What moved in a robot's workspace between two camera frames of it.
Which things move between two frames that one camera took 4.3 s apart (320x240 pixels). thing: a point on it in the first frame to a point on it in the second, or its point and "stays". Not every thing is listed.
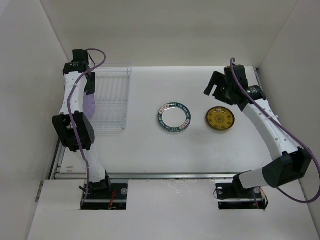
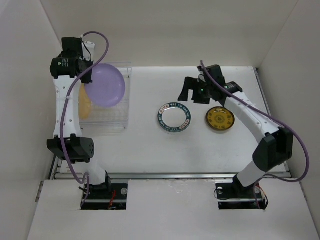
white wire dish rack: x=112 y=89 stays
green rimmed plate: x=174 y=117 stays
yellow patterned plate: x=220 y=118 stays
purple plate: x=89 y=105 to x=108 y=86
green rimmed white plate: x=174 y=117 stays
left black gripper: x=89 y=87 to x=87 y=79
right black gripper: x=218 y=79 to x=191 y=83
